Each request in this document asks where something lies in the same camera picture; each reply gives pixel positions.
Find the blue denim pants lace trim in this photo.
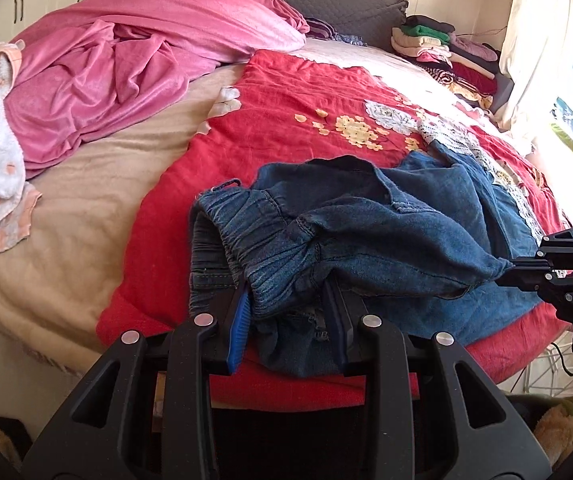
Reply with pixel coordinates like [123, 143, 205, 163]
[189, 145, 538, 377]

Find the beige bed cover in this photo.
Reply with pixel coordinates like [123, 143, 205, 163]
[0, 65, 243, 374]

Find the white curtain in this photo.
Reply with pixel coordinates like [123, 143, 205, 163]
[496, 0, 573, 131]

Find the stack of folded clothes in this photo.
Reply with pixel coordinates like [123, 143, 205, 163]
[391, 15, 513, 113]

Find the red floral blanket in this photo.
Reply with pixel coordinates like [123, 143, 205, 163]
[94, 49, 571, 413]

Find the pink bed sheet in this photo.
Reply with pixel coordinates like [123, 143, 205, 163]
[4, 0, 309, 178]

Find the striped purple pillow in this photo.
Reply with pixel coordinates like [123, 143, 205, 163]
[306, 18, 368, 47]

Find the white wire basket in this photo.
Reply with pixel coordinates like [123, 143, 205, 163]
[498, 333, 573, 398]

